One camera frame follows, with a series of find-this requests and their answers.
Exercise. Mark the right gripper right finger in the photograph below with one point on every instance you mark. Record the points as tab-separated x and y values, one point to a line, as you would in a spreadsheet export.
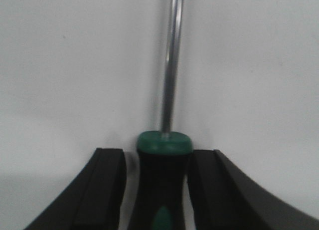
224	198

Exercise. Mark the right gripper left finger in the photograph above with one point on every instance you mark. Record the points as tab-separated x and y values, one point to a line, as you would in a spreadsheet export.
92	201

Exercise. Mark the green black screwdriver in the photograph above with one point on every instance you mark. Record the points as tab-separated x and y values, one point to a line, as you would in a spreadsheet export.
163	154

